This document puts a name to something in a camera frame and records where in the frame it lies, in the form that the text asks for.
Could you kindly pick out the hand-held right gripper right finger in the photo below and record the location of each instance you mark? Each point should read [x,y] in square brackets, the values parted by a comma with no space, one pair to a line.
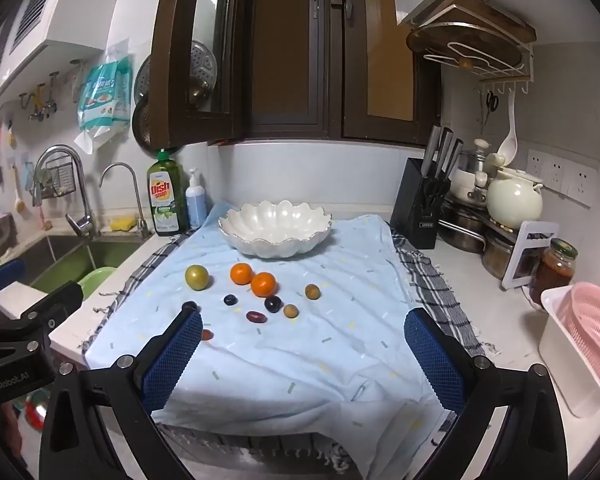
[435,365]

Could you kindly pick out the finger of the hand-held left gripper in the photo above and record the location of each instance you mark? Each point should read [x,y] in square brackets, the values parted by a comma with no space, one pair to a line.
[45,302]
[2,275]

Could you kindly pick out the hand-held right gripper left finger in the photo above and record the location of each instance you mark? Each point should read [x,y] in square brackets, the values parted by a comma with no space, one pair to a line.
[172,360]

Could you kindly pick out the small red grape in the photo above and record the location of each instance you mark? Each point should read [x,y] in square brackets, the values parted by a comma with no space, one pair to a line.
[208,334]

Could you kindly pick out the small dark purple grape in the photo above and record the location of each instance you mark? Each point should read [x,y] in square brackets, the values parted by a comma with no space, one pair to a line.
[230,300]

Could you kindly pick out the long red grape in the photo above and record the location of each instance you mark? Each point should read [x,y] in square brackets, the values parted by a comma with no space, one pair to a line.
[256,317]

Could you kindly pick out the large dark purple grape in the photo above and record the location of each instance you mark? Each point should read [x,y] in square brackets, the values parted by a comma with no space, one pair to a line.
[273,304]

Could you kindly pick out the olive green grape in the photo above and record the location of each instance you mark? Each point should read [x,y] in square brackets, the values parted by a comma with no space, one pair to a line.
[291,311]

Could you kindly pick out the white scalloped bowl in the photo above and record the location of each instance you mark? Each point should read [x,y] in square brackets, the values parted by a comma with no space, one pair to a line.
[275,230]

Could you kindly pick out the steel sink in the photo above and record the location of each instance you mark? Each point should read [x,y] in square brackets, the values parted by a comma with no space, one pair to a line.
[60,255]

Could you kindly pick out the green plastic basin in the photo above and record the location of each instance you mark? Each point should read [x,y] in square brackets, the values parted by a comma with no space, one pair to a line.
[97,280]

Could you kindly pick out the dark round fruit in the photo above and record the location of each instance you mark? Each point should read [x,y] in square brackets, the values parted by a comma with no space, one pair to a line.
[190,305]

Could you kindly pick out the green round fruit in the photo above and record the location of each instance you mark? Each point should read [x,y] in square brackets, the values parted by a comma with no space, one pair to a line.
[197,277]

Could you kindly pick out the grey checkered cloth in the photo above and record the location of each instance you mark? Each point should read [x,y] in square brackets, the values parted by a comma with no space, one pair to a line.
[430,270]

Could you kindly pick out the light blue cloth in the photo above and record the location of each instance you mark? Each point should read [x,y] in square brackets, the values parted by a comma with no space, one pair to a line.
[280,360]

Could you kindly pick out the orange tangerine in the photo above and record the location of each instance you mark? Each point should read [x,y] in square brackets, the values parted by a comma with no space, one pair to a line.
[263,284]
[241,273]

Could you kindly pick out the yellow sponge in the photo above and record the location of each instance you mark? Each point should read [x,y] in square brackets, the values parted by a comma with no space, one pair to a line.
[123,223]

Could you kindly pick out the large steel faucet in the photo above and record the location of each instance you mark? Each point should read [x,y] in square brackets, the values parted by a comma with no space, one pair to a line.
[80,180]

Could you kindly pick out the small steel pot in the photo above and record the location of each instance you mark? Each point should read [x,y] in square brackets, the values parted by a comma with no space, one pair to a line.
[497,257]

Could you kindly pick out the white plastic tub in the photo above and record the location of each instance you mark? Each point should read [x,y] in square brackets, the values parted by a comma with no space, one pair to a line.
[560,355]

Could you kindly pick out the yellow brown grape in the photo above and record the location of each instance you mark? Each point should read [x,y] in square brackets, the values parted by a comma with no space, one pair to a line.
[312,291]

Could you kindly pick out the thin steel faucet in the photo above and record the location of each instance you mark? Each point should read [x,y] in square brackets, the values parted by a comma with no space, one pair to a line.
[135,185]

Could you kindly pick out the red sauce jar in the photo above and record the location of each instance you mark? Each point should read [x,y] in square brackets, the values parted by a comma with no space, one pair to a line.
[552,272]

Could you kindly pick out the white plastic stand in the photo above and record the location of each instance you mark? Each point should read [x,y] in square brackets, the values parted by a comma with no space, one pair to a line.
[522,237]

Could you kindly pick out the blue pump bottle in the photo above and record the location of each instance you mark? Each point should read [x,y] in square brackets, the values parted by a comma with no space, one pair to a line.
[196,205]

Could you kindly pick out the green dish soap bottle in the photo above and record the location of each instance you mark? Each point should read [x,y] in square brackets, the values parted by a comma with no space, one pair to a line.
[166,200]

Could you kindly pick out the black knife block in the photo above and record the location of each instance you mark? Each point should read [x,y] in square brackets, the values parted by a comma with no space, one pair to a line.
[415,205]

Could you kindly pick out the pink colander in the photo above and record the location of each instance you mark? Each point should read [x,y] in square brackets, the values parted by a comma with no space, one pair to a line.
[595,335]

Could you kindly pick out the white ceramic pot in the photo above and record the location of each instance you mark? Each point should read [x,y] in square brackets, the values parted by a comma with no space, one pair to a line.
[512,200]

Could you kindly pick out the steel pot with lid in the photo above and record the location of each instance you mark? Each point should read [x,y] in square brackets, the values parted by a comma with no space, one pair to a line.
[470,170]

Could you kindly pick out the hanging dark pan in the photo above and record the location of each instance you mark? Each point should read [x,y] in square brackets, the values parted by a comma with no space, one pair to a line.
[140,125]

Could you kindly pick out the hanging plastic bags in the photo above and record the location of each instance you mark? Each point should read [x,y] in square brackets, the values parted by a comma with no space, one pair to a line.
[102,95]

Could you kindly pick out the white ladle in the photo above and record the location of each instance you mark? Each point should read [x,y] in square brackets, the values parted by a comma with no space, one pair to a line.
[507,145]

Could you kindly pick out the hanging steel strainer plate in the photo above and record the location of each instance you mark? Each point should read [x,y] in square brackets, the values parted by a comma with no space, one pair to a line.
[142,80]

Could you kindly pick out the white range hood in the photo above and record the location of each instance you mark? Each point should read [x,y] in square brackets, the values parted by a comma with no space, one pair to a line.
[55,15]

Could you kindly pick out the hanging black scissors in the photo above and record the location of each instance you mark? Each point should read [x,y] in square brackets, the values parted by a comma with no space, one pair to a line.
[490,105]

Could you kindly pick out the open brown window sash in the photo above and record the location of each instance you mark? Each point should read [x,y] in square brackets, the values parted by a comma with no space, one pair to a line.
[172,60]

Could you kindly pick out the steel steamer plate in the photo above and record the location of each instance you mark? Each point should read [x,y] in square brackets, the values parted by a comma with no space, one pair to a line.
[202,70]

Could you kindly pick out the round wooden cutting board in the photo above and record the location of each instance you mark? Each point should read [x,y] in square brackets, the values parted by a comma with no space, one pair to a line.
[460,45]

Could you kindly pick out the rectangular wooden cutting board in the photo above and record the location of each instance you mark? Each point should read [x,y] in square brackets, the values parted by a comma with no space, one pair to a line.
[500,20]

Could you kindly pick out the wall hooks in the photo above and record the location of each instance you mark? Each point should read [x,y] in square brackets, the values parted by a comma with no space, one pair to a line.
[40,100]

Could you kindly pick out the white wall outlet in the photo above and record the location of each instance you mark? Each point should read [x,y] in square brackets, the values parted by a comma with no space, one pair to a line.
[535,164]
[555,172]
[582,184]

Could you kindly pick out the white wall rack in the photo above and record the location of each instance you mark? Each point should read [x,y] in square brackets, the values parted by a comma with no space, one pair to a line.
[500,77]

